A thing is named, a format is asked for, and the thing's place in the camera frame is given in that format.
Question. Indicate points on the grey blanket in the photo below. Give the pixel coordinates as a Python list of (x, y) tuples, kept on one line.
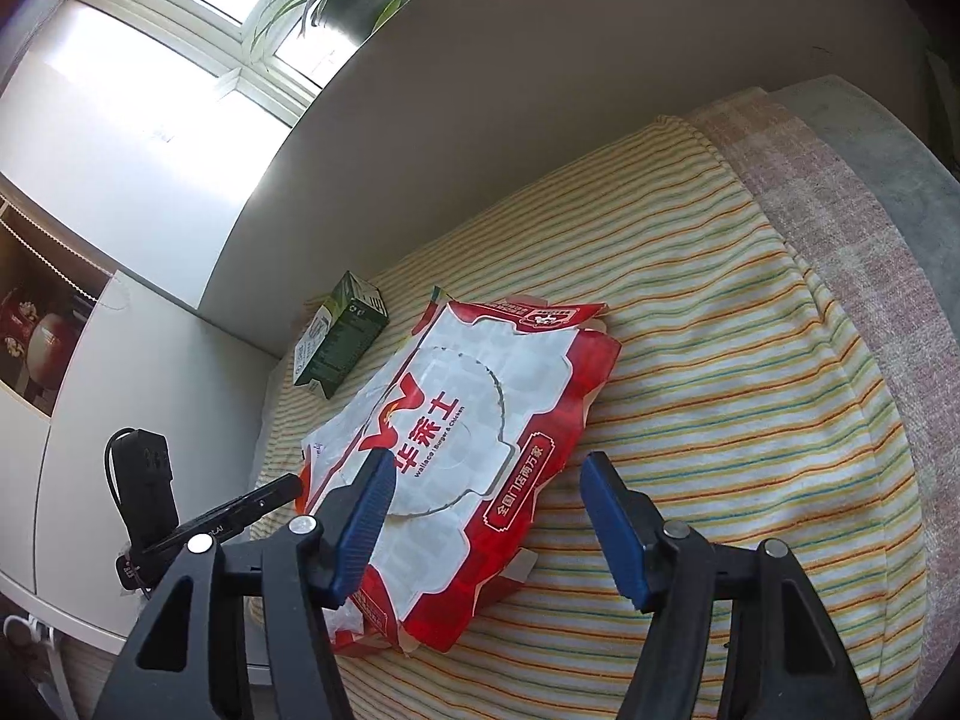
[(885, 135)]

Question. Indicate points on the white framed window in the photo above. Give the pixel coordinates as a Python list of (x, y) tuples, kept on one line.
[(187, 15)]

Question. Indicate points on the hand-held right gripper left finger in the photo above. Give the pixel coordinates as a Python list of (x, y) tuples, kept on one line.
[(366, 521)]

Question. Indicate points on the pink checked blanket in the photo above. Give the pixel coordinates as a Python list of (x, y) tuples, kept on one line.
[(825, 187)]

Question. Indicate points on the striped bed sheet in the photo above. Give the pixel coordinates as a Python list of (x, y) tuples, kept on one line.
[(712, 390)]

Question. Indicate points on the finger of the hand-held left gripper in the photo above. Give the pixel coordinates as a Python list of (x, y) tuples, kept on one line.
[(255, 499)]

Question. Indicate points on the white plastic object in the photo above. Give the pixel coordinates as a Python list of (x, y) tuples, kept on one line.
[(22, 630)]

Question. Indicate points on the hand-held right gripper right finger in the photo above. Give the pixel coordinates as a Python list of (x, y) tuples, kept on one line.
[(616, 532)]

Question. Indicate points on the green milk carton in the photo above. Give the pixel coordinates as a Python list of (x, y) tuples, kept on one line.
[(345, 330)]

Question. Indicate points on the red and white paper bag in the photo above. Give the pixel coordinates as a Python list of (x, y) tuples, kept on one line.
[(465, 405)]

